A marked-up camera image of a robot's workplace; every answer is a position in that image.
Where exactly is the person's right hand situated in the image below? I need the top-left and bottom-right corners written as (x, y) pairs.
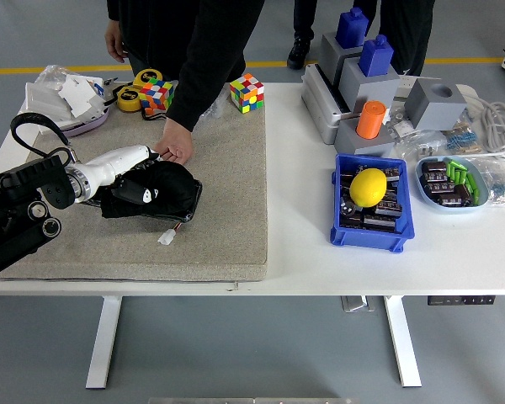
top-left (104, 19), bottom-right (129, 64)

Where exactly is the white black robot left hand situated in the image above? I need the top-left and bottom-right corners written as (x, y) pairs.
top-left (85, 143), bottom-right (162, 206)

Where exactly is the person's left hand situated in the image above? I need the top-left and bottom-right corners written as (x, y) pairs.
top-left (152, 116), bottom-right (194, 165)

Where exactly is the black rag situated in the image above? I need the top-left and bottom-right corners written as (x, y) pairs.
top-left (99, 160), bottom-right (199, 220)

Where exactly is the black table control panel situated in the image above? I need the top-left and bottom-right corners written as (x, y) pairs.
top-left (428, 295), bottom-right (497, 306)

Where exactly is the purple tray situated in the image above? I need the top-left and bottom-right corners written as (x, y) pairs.
top-left (61, 107), bottom-right (110, 138)

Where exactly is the small clear plastic bag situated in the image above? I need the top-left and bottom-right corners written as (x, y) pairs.
top-left (199, 90), bottom-right (230, 121)

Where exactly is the colourful puzzle cube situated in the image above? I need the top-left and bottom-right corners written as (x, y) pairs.
top-left (228, 72), bottom-right (265, 114)
top-left (139, 77), bottom-right (176, 117)

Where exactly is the yellow tape measure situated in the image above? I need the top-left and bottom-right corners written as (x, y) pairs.
top-left (115, 85), bottom-right (142, 113)
top-left (132, 68), bottom-right (163, 89)

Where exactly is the person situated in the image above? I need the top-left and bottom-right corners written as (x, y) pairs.
top-left (286, 0), bottom-right (437, 77)
top-left (104, 0), bottom-right (265, 166)

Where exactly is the grey-brown mat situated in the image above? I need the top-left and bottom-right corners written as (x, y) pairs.
top-left (0, 107), bottom-right (268, 282)

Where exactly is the white table leg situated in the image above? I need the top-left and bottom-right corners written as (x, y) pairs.
top-left (382, 295), bottom-right (423, 389)
top-left (85, 295), bottom-right (124, 391)

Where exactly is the orange cylinder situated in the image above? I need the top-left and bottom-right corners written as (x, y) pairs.
top-left (355, 99), bottom-right (388, 141)

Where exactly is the yellow lemon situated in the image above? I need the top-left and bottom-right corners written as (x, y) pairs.
top-left (348, 167), bottom-right (388, 208)

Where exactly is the blue bottle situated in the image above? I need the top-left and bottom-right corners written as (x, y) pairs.
top-left (335, 7), bottom-right (369, 49)
top-left (358, 35), bottom-right (395, 78)

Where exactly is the blue plastic bin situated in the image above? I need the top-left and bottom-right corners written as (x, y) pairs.
top-left (329, 152), bottom-right (416, 253)

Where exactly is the clear bag of small parts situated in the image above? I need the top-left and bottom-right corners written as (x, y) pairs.
top-left (385, 109), bottom-right (446, 162)

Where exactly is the grey block with round hole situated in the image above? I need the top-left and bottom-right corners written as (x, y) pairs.
top-left (404, 77), bottom-right (468, 132)

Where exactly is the bag of blue resistors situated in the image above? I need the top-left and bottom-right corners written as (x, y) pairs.
top-left (474, 158), bottom-right (505, 210)
top-left (443, 125), bottom-right (483, 155)

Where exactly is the light blue dish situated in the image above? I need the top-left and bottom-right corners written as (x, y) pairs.
top-left (414, 155), bottom-right (490, 215)

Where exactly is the black strap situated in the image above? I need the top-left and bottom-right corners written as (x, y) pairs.
top-left (140, 108), bottom-right (167, 124)

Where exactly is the white connector with wires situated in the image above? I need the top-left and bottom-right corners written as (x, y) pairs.
top-left (157, 221), bottom-right (184, 246)

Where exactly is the metal bracket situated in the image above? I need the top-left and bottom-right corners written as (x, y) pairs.
top-left (340, 296), bottom-right (376, 313)

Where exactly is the white power cable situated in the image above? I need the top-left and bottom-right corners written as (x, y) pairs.
top-left (461, 94), bottom-right (505, 160)

